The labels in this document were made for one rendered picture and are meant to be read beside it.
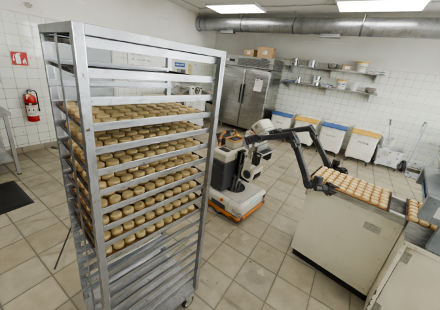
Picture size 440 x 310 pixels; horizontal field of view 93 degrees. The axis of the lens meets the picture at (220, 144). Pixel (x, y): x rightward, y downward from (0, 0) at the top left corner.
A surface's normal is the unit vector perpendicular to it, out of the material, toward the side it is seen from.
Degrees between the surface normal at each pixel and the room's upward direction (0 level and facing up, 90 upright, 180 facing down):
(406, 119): 90
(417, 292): 90
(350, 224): 90
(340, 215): 90
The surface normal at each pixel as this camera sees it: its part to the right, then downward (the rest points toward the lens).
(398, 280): -0.66, 0.19
